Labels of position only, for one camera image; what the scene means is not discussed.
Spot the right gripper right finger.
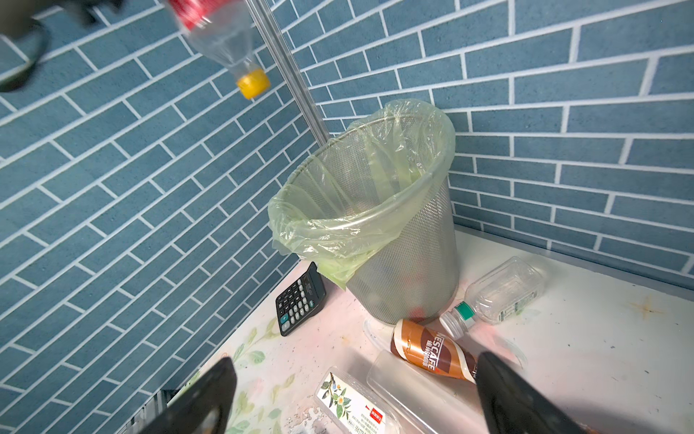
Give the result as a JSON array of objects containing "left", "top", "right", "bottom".
[{"left": 475, "top": 352, "right": 585, "bottom": 433}]

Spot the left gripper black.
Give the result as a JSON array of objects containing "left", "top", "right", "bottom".
[{"left": 1, "top": 0, "right": 125, "bottom": 92}]

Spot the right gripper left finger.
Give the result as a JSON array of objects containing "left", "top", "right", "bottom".
[{"left": 141, "top": 357, "right": 238, "bottom": 434}]

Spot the clear bottle green cap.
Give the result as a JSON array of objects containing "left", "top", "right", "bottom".
[{"left": 439, "top": 257, "right": 545, "bottom": 339}]

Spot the red label bottle yellow cap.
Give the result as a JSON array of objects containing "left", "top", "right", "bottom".
[{"left": 166, "top": 0, "right": 271, "bottom": 99}]

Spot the mesh bin with green bag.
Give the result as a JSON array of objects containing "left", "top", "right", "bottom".
[{"left": 267, "top": 99, "right": 459, "bottom": 324}]

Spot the clear frosted bottle white cap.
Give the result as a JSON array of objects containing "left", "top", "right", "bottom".
[{"left": 367, "top": 351, "right": 488, "bottom": 433}]

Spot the brown coffee bottle left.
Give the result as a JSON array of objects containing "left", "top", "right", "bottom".
[{"left": 390, "top": 319, "right": 477, "bottom": 383}]

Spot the white tea bottle green label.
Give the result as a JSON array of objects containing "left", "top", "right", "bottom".
[{"left": 314, "top": 366, "right": 403, "bottom": 434}]

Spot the black calculator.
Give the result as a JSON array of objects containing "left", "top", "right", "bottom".
[{"left": 275, "top": 262, "right": 327, "bottom": 337}]

